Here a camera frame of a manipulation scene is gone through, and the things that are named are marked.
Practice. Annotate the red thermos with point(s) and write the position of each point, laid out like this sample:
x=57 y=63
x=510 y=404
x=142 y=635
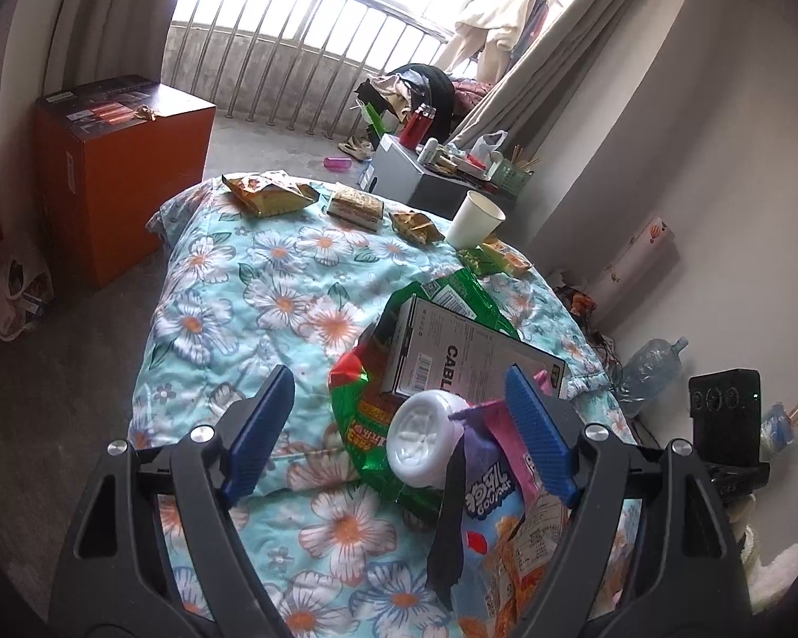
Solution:
x=415 y=126

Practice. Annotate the white plastic bag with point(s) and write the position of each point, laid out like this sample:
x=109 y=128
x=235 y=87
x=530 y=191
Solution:
x=489 y=145

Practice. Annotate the grey cabinet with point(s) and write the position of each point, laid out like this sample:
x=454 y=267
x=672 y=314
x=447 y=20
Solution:
x=399 y=173

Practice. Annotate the hanging clothes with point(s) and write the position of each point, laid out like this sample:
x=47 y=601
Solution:
x=495 y=13

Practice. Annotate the gold foil packet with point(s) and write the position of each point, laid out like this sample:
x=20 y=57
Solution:
x=354 y=208

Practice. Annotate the orange cardboard box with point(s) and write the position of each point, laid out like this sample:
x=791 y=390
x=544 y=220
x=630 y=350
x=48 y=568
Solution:
x=126 y=199

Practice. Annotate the black backpack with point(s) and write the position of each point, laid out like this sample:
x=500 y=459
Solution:
x=425 y=86

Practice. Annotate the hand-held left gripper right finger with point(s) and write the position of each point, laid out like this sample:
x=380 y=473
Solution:
x=538 y=432

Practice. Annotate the pair of sandals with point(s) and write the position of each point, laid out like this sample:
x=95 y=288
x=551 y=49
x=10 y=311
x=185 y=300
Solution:
x=357 y=148

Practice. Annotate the beige curtain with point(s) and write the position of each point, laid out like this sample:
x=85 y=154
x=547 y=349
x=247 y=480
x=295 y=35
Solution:
x=558 y=33
x=100 y=13

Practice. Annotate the white paper cup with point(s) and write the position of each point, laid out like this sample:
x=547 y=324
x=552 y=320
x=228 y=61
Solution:
x=472 y=222

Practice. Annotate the plastic jar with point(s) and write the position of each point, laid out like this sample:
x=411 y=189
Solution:
x=422 y=438

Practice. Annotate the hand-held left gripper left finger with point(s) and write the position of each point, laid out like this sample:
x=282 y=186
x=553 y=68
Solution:
x=263 y=438

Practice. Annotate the white printed paper roll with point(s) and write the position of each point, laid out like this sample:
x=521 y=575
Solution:
x=632 y=262

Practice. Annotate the metal railing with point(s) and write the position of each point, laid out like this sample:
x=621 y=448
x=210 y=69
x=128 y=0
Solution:
x=292 y=46

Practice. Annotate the large green red snack bag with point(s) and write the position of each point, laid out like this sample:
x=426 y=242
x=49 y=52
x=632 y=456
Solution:
x=366 y=425

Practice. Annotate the white shopping bag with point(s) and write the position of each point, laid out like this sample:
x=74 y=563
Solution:
x=13 y=292

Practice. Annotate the small green snack packet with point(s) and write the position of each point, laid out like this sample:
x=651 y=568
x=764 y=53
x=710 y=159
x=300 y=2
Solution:
x=475 y=262

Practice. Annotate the clear water jug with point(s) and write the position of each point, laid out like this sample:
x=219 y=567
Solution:
x=652 y=375

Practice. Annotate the orange yellow snack packet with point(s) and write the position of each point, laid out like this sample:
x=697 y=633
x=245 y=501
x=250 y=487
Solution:
x=509 y=259

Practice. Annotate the green plastic basket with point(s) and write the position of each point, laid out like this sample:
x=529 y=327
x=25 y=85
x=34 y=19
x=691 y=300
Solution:
x=511 y=178

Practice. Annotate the crumpled golden snack packet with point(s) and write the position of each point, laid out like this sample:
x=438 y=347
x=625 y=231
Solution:
x=415 y=226

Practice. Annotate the pale packet with red print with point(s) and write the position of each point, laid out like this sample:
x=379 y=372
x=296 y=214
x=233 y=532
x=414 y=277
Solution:
x=538 y=545

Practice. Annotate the purple snack packet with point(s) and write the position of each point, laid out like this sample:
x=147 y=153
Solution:
x=489 y=498

